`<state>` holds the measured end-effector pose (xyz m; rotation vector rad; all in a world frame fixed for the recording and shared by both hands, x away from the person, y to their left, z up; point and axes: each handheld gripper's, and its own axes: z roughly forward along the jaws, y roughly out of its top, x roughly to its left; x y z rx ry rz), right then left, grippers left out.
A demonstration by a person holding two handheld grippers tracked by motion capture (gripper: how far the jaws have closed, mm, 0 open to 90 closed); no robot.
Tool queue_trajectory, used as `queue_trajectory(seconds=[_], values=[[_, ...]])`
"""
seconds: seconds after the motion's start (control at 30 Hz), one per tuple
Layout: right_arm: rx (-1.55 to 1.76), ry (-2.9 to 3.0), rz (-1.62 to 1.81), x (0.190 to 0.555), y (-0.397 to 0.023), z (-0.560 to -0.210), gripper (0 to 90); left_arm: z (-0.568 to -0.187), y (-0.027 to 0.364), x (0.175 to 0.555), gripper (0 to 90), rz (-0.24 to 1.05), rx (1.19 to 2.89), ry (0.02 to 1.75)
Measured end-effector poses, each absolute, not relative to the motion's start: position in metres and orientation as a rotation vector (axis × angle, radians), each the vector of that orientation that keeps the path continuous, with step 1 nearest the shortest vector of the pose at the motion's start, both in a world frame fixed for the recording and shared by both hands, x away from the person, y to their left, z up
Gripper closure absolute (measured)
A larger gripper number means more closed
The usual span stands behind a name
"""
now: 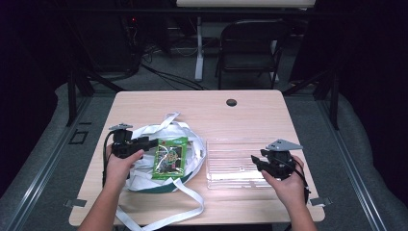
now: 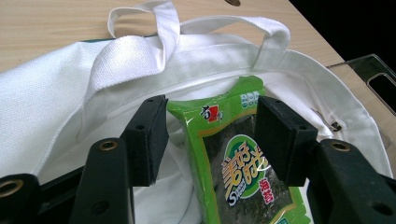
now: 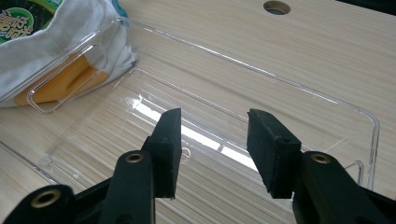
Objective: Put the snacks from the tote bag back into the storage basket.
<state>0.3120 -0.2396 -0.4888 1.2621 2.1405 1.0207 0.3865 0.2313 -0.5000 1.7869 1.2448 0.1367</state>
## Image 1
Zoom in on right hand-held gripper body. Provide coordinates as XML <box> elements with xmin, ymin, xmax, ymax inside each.
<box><xmin>257</xmin><ymin>138</ymin><xmax>304</xmax><ymax>181</ymax></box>

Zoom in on person's left hand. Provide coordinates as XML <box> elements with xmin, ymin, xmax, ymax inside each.
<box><xmin>104</xmin><ymin>143</ymin><xmax>145</xmax><ymax>194</ymax></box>

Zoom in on black floor cables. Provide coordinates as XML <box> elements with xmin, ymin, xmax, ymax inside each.
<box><xmin>140</xmin><ymin>44</ymin><xmax>208</xmax><ymax>91</ymax></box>

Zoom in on grey table bracket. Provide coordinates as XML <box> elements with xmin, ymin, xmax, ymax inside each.
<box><xmin>309</xmin><ymin>196</ymin><xmax>334</xmax><ymax>207</ymax></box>
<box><xmin>64</xmin><ymin>198</ymin><xmax>88</xmax><ymax>209</ymax></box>

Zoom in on aluminium floor rail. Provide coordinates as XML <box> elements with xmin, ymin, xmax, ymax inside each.
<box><xmin>5</xmin><ymin>95</ymin><xmax>92</xmax><ymax>231</ymax></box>
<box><xmin>316</xmin><ymin>95</ymin><xmax>389</xmax><ymax>231</ymax></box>

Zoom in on person's right hand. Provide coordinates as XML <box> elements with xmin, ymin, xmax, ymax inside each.
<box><xmin>260</xmin><ymin>155</ymin><xmax>310</xmax><ymax>211</ymax></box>

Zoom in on green snack packet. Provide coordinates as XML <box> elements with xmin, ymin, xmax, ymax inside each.
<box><xmin>151</xmin><ymin>136</ymin><xmax>190</xmax><ymax>181</ymax></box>

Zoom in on black folding chair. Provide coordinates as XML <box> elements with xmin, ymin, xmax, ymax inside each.
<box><xmin>215</xmin><ymin>18</ymin><xmax>293</xmax><ymax>91</ymax></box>

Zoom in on white background desk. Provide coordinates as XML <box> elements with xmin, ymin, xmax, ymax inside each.
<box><xmin>175</xmin><ymin>0</ymin><xmax>318</xmax><ymax>83</ymax></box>

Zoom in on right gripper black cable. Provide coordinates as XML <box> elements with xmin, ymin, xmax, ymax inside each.
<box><xmin>288</xmin><ymin>156</ymin><xmax>312</xmax><ymax>205</ymax></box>

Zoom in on white tote bag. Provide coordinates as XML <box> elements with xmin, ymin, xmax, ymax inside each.
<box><xmin>115</xmin><ymin>111</ymin><xmax>207</xmax><ymax>231</ymax></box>

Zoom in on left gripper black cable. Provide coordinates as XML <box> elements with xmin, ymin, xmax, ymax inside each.
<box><xmin>101</xmin><ymin>130</ymin><xmax>115</xmax><ymax>189</ymax></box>

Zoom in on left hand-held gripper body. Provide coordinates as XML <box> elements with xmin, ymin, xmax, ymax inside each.
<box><xmin>108</xmin><ymin>122</ymin><xmax>150</xmax><ymax>160</ymax></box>

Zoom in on black metal frame stand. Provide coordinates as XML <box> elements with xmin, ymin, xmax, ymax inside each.
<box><xmin>282</xmin><ymin>67</ymin><xmax>341</xmax><ymax>131</ymax></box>
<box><xmin>64</xmin><ymin>62</ymin><xmax>127</xmax><ymax>128</ymax></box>

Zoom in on clear plastic tray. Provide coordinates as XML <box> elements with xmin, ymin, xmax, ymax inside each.
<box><xmin>205</xmin><ymin>137</ymin><xmax>281</xmax><ymax>191</ymax></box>

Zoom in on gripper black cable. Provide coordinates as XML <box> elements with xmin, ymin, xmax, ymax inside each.
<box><xmin>288</xmin><ymin>156</ymin><xmax>312</xmax><ymax>205</ymax></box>
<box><xmin>101</xmin><ymin>130</ymin><xmax>115</xmax><ymax>189</ymax></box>

